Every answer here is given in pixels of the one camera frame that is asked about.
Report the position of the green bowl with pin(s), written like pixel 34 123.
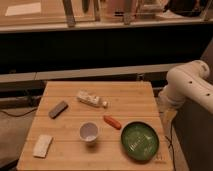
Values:
pixel 139 141

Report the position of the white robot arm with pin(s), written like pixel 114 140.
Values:
pixel 188 81

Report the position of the white ceramic cup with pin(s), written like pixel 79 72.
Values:
pixel 89 132

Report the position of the clear plastic bottle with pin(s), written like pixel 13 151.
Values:
pixel 90 99

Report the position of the wooden table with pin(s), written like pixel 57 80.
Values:
pixel 68 132

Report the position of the grey sponge block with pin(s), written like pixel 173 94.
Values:
pixel 59 108

